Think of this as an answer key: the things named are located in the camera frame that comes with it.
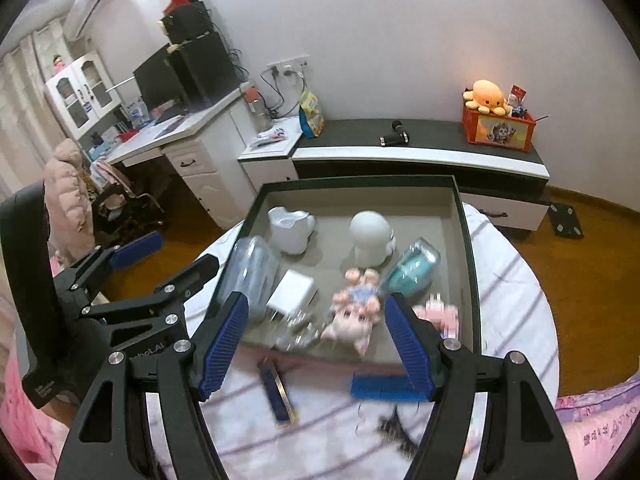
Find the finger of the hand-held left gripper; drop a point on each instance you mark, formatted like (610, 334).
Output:
(200, 267)
(137, 249)

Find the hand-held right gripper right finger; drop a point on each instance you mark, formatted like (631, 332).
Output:
(405, 340)

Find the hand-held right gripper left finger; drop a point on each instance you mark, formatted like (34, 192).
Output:
(225, 345)

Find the pink pig figurine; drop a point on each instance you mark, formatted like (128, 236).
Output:
(352, 317)

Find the clear case with teal insert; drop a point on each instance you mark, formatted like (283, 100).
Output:
(412, 272)

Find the black shallow tray box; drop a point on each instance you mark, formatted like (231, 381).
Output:
(330, 232)

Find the pink block figure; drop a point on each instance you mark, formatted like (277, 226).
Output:
(440, 317)

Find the blue toy brick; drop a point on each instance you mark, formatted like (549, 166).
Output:
(380, 387)

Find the blue and gold lighter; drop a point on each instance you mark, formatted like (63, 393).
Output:
(277, 392)

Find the clear shiny small item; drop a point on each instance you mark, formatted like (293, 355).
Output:
(300, 332)

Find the pink padded jacket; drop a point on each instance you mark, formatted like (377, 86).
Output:
(67, 195)

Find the white charger adapter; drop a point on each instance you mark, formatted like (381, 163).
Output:
(292, 292)

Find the black hair clip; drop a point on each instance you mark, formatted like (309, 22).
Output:
(397, 430)

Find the white tooth-shaped holder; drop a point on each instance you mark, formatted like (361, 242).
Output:
(290, 230)

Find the white desk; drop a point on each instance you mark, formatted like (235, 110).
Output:
(200, 170)

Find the white round-head figure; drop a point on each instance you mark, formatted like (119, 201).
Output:
(370, 235)

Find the white bedside cabinet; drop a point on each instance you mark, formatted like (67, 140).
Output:
(267, 165)

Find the dark mouse pad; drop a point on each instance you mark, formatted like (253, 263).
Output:
(170, 122)

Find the blue and white box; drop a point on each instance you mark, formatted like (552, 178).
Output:
(139, 114)

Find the beige curtain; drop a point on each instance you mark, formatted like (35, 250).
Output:
(25, 125)

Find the papers on bedside cabinet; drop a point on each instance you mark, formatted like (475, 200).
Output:
(272, 137)

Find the white glass-door cabinet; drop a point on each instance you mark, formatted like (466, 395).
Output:
(82, 95)

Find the pink cloth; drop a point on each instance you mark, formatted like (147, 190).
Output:
(25, 435)

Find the clear bottle with red cap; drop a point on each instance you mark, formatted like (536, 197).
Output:
(259, 110)

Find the black monitor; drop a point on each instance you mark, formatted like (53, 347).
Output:
(157, 80)

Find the black and white low cabinet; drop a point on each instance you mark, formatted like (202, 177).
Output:
(425, 160)

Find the yellow blue snack bag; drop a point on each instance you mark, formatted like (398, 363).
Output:
(311, 115)

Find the black floor scale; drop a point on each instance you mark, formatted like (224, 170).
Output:
(565, 220)

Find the black massage gun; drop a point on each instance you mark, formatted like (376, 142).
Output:
(395, 136)

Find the pink printed blanket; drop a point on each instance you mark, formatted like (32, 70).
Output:
(600, 435)

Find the red printed storage box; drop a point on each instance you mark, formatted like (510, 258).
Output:
(500, 132)

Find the black box on tower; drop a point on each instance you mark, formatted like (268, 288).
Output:
(187, 22)

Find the white air conditioner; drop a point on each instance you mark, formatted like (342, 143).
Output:
(87, 7)

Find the orange octopus plush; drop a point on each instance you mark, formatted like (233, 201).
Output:
(485, 96)

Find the small toys in red box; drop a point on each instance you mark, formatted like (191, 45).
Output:
(517, 100)

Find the white wall outlet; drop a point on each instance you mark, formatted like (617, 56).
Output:
(287, 66)

